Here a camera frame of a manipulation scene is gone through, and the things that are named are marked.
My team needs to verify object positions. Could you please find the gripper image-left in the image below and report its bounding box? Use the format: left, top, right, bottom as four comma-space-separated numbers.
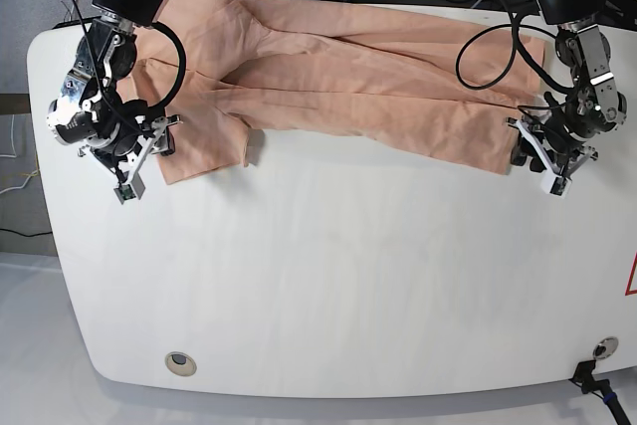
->
89, 101, 175, 171

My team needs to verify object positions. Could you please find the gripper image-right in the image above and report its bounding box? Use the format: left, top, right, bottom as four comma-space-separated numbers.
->
510, 92, 592, 172

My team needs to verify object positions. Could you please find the peach pink T-shirt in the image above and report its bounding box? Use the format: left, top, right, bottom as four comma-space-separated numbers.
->
116, 0, 548, 186

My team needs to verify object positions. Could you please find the robot arm image-left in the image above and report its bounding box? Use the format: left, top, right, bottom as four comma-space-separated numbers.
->
47, 0, 186, 177

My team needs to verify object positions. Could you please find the black flat bar table edge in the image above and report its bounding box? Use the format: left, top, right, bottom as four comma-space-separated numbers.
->
52, 17, 97, 30

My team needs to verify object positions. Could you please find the red triangle warning sticker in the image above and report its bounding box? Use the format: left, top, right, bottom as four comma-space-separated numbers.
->
625, 256, 637, 296

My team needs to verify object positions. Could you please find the right silver table grommet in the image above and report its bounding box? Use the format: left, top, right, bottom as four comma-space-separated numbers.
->
593, 336, 619, 360

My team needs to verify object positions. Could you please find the silver table grommet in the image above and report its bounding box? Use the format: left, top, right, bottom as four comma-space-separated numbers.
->
593, 336, 619, 360
165, 351, 197, 377

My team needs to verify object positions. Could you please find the left silver table grommet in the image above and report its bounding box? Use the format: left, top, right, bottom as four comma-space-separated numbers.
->
165, 351, 197, 377

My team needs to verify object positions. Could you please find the white camera bracket image-right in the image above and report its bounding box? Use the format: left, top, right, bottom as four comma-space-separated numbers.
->
507, 116, 598, 197

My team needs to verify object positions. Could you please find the white camera bracket image-left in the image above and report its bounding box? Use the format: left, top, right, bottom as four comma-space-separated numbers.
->
78, 114, 182, 204

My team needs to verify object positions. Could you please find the black clamp mount with cable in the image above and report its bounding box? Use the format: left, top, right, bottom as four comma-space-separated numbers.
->
569, 359, 631, 425

